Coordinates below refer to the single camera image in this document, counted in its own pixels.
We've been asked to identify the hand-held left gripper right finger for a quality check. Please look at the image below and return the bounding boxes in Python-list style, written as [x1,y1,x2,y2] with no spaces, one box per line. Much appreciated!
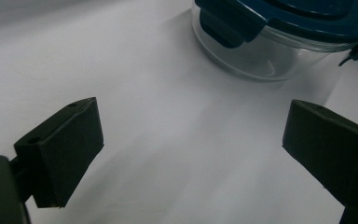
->
[281,99,358,209]

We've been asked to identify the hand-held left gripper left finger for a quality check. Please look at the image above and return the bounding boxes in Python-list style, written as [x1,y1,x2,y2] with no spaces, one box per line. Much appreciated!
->
[13,96,104,209]

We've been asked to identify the round glass container blue lid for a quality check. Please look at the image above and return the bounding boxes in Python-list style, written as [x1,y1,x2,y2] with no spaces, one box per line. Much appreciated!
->
[190,0,358,83]

